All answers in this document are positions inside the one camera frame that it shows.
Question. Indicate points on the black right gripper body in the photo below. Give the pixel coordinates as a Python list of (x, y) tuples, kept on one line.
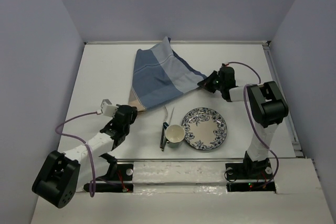
[(217, 84)]

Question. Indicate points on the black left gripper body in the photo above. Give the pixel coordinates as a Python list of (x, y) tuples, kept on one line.
[(125, 130)]

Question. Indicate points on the blue and beige checked placemat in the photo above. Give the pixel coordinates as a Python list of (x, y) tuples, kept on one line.
[(160, 75)]

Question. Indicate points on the blue floral ceramic plate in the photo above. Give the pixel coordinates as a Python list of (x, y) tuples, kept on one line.
[(205, 129)]

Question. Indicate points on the dark green mug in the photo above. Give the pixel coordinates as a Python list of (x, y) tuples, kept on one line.
[(173, 135)]

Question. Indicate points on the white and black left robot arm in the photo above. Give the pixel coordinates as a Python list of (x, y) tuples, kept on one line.
[(62, 173)]

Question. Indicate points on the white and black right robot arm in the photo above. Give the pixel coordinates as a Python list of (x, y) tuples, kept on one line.
[(266, 108)]

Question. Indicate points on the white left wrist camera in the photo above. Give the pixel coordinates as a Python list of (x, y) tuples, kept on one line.
[(107, 108)]

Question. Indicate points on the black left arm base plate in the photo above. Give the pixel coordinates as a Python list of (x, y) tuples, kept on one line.
[(118, 181)]

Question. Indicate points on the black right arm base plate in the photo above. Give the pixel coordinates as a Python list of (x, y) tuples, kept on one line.
[(238, 180)]

